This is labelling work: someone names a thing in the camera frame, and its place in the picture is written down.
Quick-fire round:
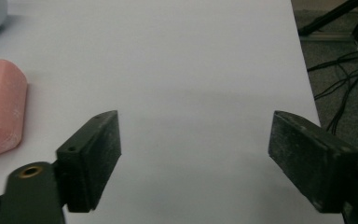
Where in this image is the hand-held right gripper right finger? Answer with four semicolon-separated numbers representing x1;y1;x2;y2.
268;109;358;224

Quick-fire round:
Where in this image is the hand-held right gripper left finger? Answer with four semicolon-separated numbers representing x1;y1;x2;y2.
55;109;122;214

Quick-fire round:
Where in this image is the pink sponge block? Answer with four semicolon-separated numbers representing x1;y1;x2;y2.
0;59;29;162

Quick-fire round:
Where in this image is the black stand leg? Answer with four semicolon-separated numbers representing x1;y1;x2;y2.
297;0;358;36

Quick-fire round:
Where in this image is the black cable bundle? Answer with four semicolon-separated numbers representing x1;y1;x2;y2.
306;49;358;136

